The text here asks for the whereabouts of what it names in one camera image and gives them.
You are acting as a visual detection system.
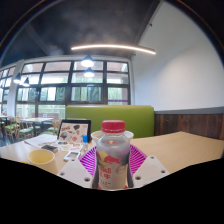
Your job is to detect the printed sticker sheet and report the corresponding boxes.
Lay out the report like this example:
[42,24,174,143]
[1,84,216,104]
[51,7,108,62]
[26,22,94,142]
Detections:
[54,140,84,152]

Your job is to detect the red-capped clear drink bottle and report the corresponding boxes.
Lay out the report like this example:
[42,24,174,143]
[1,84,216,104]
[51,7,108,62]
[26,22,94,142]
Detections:
[91,119,133,191]

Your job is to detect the large dark-framed window wall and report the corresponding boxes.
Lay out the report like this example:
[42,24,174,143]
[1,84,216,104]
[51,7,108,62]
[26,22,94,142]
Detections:
[0,60,132,119]

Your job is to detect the white paper sheet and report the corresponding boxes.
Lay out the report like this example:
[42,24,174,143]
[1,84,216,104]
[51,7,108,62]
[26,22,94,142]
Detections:
[23,133,58,149]

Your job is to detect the group of green-seated wooden chairs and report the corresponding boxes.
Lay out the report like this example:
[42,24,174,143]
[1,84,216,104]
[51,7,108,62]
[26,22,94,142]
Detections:
[0,115,63,143]

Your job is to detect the small white device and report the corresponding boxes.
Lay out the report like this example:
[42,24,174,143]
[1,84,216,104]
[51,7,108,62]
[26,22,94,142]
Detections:
[63,149,82,162]

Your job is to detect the long curved ceiling light strip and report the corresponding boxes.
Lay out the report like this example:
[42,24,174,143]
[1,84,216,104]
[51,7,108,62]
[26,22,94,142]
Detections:
[70,43,157,56]

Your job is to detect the green upholstered bench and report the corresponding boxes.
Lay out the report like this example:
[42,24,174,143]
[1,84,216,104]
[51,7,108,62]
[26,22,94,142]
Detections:
[65,105,156,139]

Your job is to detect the small blue-capped bottle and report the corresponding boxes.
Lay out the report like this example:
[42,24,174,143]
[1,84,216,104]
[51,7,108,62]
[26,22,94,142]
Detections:
[81,134,89,152]

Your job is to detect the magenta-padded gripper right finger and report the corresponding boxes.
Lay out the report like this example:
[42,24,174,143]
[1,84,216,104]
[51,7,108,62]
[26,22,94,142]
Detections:
[128,144,170,189]

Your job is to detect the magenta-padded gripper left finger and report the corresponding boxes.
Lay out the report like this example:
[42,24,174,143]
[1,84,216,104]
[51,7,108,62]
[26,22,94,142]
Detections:
[57,146,99,190]

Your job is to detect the black sticker-covered tablet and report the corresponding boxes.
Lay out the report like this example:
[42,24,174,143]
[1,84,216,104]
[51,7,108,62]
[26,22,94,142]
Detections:
[56,118,92,144]

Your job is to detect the pale yellow mug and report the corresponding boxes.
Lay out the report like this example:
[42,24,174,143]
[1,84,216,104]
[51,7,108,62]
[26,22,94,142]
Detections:
[26,148,60,175]

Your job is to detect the group of pendant lamps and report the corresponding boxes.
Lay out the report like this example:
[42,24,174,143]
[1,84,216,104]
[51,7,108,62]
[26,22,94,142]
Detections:
[12,54,96,88]

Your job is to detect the square wooden dining table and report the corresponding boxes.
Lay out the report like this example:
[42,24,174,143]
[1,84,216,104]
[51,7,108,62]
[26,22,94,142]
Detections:
[19,116,54,137]

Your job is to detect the small dark box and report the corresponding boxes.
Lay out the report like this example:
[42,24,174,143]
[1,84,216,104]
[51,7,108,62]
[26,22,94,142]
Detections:
[40,144,59,154]

